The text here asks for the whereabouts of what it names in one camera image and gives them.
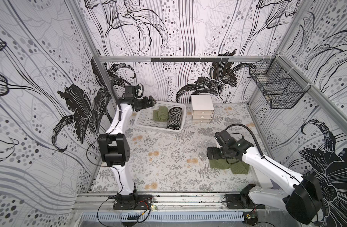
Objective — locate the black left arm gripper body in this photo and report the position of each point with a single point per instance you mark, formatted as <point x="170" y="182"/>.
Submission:
<point x="140" y="103"/>

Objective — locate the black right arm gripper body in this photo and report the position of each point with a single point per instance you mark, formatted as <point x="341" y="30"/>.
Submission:
<point x="216" y="153"/>

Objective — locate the green knit scarf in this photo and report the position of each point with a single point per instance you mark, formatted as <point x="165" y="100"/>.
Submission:
<point x="236" y="166"/>
<point x="161" y="115"/>

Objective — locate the white plastic perforated basket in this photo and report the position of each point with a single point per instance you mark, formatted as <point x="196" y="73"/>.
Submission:
<point x="144" y="118"/>

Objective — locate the black white patterned knit scarf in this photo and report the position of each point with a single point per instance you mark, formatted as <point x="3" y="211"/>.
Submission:
<point x="175" y="118"/>

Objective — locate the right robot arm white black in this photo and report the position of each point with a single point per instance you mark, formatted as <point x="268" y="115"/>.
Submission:
<point x="299" y="195"/>

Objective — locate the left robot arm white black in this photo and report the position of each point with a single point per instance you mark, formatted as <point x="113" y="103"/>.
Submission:
<point x="115" y="151"/>

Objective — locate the white small drawer box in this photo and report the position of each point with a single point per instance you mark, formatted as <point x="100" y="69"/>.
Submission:
<point x="202" y="109"/>

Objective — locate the small black electronics box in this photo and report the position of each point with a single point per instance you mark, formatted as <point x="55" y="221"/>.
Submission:
<point x="250" y="219"/>

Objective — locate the black hook rail on wall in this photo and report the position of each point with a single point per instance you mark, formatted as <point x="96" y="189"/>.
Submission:
<point x="195" y="59"/>

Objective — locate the black wire wall basket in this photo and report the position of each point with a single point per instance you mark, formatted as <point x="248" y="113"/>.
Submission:
<point x="277" y="84"/>

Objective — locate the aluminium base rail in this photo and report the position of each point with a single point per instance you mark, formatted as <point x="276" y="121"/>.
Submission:
<point x="196" y="201"/>

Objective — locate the white slotted cable duct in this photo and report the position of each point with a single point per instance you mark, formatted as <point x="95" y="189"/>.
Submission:
<point x="200" y="216"/>

